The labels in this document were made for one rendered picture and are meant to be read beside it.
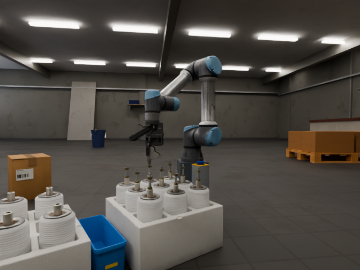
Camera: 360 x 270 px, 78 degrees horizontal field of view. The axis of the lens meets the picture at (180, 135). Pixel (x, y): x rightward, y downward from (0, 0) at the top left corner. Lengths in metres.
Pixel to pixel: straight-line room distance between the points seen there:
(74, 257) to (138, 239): 0.20
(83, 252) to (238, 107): 11.86
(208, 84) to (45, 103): 11.47
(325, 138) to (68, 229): 3.73
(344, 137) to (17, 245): 4.04
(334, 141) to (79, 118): 9.87
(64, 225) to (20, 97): 12.35
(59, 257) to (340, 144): 3.91
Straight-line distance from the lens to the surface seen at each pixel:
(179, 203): 0.90
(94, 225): 1.13
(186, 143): 1.42
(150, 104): 1.07
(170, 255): 0.92
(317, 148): 3.98
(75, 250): 0.77
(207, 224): 0.98
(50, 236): 0.77
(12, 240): 0.76
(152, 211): 0.85
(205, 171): 1.23
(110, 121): 11.57
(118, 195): 1.07
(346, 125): 6.69
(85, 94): 11.64
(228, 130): 12.10
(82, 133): 11.09
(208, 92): 1.35
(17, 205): 0.98
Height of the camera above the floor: 0.51
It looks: 1 degrees down
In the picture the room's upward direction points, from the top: straight up
